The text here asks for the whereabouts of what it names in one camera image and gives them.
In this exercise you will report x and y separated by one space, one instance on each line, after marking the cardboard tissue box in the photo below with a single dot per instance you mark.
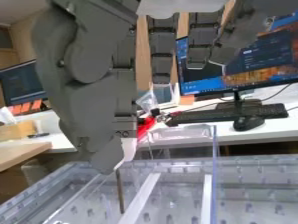
17 130

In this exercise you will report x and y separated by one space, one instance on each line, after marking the dark drill bit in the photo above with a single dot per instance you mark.
120 191

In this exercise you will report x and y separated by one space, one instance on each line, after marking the black mouse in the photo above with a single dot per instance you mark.
249 123

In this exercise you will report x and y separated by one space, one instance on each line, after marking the dark screen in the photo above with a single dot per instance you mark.
21 83

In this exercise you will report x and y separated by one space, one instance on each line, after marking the red tray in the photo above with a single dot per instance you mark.
144 128

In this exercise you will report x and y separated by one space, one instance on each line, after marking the black keyboard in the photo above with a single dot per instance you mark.
230 112

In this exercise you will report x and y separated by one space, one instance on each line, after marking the screen with blue picture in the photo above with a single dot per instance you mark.
266 66

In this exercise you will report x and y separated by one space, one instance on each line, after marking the white desk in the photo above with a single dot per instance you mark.
53 123
266 133

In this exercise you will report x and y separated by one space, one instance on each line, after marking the clear box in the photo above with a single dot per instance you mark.
181 131
253 173

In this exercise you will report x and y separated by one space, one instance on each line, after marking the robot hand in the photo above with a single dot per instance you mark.
88 83

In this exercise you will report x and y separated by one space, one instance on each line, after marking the wooden desk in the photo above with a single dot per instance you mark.
21 153

